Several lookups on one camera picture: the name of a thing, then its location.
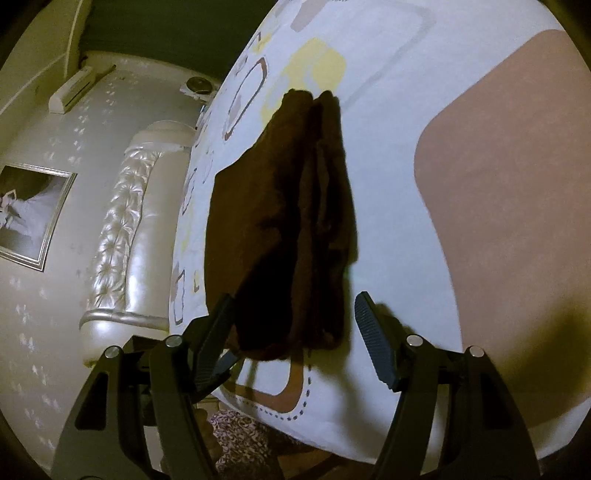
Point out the patterned white bed sheet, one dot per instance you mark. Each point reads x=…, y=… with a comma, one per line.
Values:
x=415, y=92

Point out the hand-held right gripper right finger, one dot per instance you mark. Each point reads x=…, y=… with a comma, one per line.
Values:
x=375, y=344

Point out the framed wall picture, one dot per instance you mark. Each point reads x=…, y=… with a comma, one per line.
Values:
x=32, y=212

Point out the person's floral patterned clothing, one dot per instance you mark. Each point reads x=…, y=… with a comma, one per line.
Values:
x=249, y=443

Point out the white air conditioner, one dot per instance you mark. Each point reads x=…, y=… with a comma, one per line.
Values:
x=71, y=90

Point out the round bedside object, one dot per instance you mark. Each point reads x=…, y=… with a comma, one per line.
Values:
x=198, y=85

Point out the brown patterned garment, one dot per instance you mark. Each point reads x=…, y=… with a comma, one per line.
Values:
x=277, y=221

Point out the cream tufted headboard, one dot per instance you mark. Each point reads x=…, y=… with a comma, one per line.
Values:
x=134, y=258

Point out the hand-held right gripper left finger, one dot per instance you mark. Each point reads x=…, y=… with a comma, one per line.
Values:
x=207, y=341

